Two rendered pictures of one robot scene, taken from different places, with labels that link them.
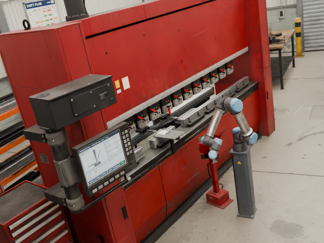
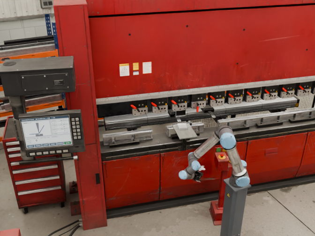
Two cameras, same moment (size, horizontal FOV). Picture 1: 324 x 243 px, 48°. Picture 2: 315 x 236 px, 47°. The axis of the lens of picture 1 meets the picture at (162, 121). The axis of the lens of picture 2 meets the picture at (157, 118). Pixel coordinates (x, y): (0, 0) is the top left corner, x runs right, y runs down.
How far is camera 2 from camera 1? 179 cm
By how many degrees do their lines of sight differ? 32
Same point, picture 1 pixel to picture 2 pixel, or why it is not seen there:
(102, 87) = (58, 74)
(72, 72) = (65, 47)
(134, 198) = (120, 171)
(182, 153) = not seen: hidden behind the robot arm
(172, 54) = (224, 53)
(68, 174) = (19, 131)
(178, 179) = not seen: hidden behind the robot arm
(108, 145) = (54, 124)
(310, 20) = not seen: outside the picture
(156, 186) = (152, 170)
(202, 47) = (279, 55)
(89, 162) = (30, 131)
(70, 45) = (68, 23)
